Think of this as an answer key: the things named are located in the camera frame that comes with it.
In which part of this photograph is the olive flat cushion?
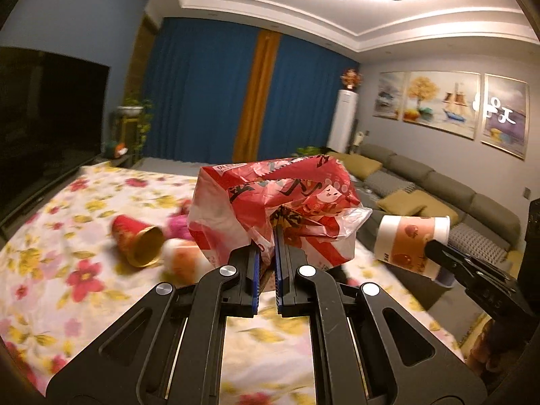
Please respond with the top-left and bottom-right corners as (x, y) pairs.
(329, 151), (382, 178)

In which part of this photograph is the blue curtain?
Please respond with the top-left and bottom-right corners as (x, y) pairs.
(257, 34), (361, 162)
(143, 18), (260, 165)

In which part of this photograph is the white orange paper cup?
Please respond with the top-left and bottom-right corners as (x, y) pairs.
(373, 214), (451, 281)

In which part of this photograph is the black television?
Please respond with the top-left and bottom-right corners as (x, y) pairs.
(0, 46), (111, 228)

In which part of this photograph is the white standing air conditioner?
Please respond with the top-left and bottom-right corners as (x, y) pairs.
(328, 89), (359, 155)

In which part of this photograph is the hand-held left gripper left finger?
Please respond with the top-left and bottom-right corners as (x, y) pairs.
(46, 247), (260, 405)

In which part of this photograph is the small framed landscape painting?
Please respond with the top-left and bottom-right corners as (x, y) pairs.
(372, 71), (406, 121)

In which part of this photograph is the yellow plant stand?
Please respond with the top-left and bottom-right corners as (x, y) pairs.
(120, 118), (142, 166)

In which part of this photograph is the red gold flower ornament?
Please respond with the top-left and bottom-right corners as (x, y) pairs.
(340, 67), (363, 91)

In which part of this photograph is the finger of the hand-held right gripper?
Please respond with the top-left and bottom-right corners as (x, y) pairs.
(424, 240), (478, 288)

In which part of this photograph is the floral tablecloth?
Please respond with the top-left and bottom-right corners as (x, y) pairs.
(0, 161), (465, 405)

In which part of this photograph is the orange curtain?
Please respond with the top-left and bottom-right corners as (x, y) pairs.
(233, 29), (282, 163)

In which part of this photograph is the grey sectional sofa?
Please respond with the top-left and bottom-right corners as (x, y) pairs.
(327, 143), (524, 304)

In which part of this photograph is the grey patterned cushion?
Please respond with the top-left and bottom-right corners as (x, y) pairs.
(448, 223), (508, 263)

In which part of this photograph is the red green toy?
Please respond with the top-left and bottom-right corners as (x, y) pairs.
(105, 141), (129, 160)

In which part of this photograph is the red printed plastic bag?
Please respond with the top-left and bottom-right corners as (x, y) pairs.
(187, 154), (373, 279)

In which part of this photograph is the framed purple sky painting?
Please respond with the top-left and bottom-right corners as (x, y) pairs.
(479, 74), (530, 161)

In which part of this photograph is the red gold paper cup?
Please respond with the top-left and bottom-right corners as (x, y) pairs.
(112, 214), (164, 267)

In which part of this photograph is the mustard square cushion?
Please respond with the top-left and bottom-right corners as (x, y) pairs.
(375, 190), (428, 217)
(405, 193), (461, 225)

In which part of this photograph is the wide framed tree painting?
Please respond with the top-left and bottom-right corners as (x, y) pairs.
(403, 70), (482, 141)

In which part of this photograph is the pink crumpled wrapper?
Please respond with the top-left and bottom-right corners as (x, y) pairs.
(166, 200), (199, 241)

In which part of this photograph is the trailing green plant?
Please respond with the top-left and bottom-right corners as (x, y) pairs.
(122, 93), (156, 153)

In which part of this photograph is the white orange round cup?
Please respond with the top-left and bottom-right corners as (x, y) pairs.
(162, 238), (216, 284)

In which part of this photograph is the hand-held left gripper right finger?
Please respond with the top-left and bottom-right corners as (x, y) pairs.
(273, 227), (487, 405)

